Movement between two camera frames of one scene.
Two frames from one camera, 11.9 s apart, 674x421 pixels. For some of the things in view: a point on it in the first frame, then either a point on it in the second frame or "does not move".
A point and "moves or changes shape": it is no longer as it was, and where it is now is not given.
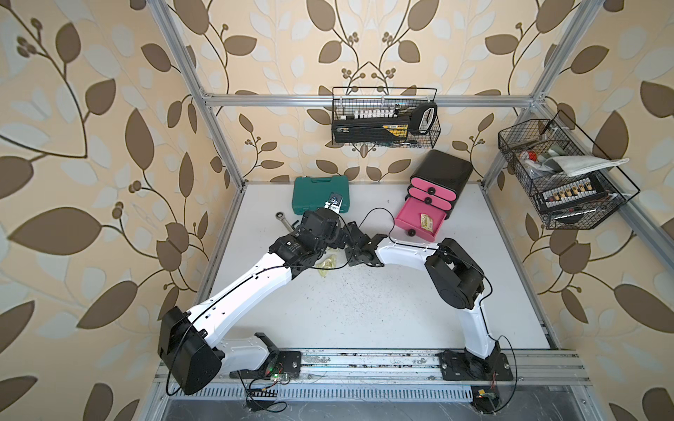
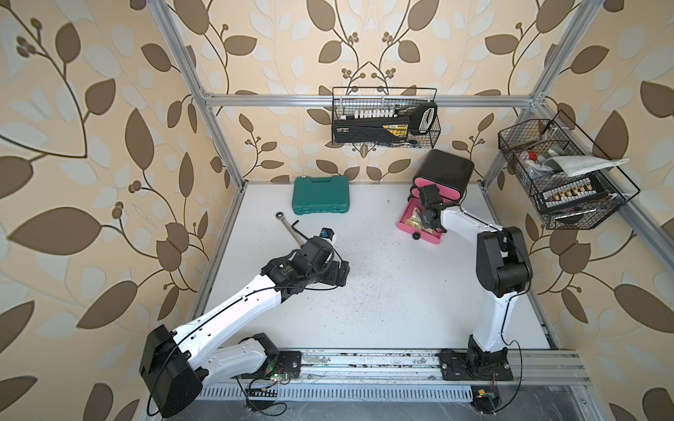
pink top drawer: x=440 y=191 does not move
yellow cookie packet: x=426 y=222 moves or changes shape
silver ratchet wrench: x=280 y=216 does not move
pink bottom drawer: x=409 y=217 does not move
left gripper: x=341 y=240 to x=338 y=268
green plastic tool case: x=310 y=194 does not move
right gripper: x=349 y=258 to x=420 y=215
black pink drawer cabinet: x=435 y=188 does not move
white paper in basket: x=576 y=165 does not move
